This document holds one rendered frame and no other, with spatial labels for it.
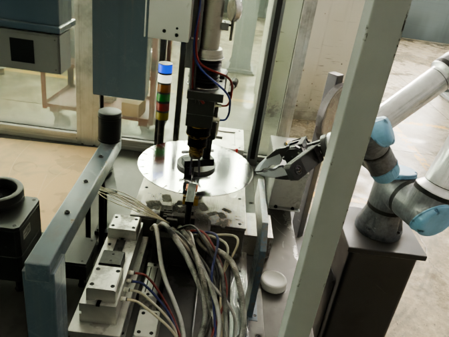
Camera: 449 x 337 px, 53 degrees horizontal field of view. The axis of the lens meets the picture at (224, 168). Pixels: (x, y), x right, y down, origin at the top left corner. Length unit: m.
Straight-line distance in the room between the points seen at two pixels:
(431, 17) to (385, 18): 10.54
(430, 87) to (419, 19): 9.63
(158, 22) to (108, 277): 0.52
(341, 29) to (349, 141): 3.90
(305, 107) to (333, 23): 0.83
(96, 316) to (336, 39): 3.79
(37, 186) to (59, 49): 0.63
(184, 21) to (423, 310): 2.04
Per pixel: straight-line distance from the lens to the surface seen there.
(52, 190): 1.54
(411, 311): 2.56
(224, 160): 1.35
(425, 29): 11.08
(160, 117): 1.52
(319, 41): 4.39
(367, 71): 0.54
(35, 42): 1.07
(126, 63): 0.96
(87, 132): 1.83
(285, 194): 1.52
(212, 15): 0.98
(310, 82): 4.49
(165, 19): 0.92
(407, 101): 1.34
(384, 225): 1.52
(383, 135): 1.13
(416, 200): 1.39
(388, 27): 0.53
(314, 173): 2.52
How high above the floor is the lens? 1.55
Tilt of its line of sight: 28 degrees down
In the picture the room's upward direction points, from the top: 8 degrees clockwise
